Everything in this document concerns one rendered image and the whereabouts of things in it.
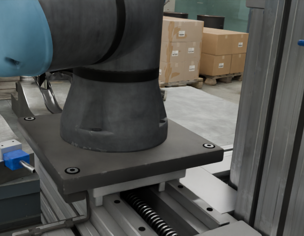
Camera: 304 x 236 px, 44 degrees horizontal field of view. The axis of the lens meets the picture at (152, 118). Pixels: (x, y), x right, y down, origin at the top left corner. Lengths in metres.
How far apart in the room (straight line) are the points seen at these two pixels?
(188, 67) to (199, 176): 4.56
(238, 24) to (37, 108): 8.48
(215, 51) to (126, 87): 5.16
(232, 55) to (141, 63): 5.49
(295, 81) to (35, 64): 0.27
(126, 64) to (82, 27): 0.10
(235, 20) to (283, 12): 9.09
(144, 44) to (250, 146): 0.19
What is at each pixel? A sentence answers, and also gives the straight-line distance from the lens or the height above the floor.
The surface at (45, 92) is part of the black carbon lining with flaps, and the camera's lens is 1.25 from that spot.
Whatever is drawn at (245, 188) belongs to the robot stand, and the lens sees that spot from 0.52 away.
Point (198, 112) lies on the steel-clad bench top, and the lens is 1.50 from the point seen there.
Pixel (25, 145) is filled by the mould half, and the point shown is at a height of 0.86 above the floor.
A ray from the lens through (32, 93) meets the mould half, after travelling 1.23.
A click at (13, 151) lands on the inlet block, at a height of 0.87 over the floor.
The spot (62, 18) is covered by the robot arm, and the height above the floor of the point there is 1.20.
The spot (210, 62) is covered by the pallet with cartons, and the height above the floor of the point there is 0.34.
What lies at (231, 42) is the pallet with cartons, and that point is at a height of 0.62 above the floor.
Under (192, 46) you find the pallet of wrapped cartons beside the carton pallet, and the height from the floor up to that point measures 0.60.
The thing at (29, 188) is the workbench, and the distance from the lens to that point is 0.96.
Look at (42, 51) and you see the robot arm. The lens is 0.36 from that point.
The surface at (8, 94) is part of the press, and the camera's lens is 1.73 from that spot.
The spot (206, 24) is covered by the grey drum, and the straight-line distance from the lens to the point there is 7.97.
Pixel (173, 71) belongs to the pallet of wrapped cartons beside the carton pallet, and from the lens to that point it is 5.01.
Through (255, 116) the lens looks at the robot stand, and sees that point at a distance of 0.49.
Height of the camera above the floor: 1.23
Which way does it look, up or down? 18 degrees down
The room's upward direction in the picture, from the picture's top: 4 degrees clockwise
